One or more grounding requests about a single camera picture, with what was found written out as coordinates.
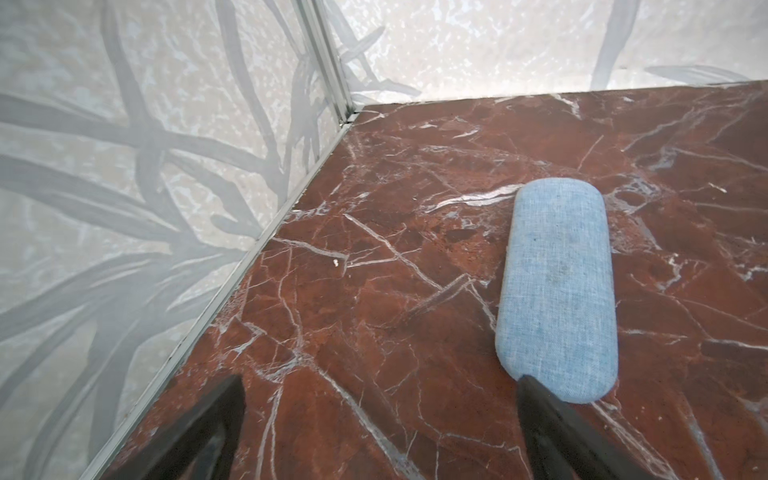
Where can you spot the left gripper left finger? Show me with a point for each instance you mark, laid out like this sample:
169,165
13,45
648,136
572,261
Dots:
200,444

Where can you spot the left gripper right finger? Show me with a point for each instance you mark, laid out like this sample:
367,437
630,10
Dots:
560,444

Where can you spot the grey-blue glasses case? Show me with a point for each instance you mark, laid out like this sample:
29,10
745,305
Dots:
557,312

